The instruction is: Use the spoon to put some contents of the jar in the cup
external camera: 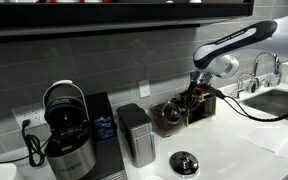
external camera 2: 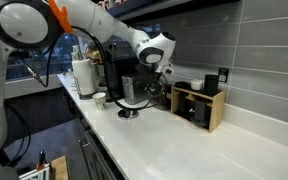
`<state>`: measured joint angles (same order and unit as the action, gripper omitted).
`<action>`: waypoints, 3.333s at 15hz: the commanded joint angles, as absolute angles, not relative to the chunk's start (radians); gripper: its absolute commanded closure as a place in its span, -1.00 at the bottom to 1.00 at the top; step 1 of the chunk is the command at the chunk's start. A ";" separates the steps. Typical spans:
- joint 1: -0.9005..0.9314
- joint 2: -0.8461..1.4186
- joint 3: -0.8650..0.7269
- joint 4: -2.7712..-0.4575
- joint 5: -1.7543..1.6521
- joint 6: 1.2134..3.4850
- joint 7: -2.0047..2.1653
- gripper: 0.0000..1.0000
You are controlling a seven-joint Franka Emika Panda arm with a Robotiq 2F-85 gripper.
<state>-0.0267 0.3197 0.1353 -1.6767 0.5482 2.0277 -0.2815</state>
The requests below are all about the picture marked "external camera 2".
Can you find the tall black cylinder container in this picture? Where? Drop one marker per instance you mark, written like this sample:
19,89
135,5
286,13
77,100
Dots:
211,85

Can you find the dark wall shelf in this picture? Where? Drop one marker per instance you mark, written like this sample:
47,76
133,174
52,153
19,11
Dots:
170,6

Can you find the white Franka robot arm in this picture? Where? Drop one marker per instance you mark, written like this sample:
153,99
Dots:
24,23

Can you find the wooden block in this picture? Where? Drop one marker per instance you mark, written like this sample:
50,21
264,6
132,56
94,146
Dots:
60,168

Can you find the black coffee press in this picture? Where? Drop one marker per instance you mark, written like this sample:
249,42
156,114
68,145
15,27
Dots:
200,111

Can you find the dark cabinet drawers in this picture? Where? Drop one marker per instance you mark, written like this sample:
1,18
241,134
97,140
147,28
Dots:
97,163

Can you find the small white cup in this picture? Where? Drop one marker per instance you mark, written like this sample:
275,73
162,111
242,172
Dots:
196,85

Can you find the black QR code sign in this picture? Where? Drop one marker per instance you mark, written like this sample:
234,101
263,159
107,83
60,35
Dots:
223,75

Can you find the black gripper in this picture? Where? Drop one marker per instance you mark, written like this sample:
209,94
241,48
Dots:
149,76

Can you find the stainless steel canister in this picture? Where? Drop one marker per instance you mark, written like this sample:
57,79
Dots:
134,90

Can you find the wooden organizer stand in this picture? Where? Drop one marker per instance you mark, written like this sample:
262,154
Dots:
216,111

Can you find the white wrist camera unit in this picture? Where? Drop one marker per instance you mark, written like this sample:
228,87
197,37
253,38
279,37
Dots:
168,69

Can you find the black coffee machine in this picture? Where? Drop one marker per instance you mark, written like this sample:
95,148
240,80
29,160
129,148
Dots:
115,71

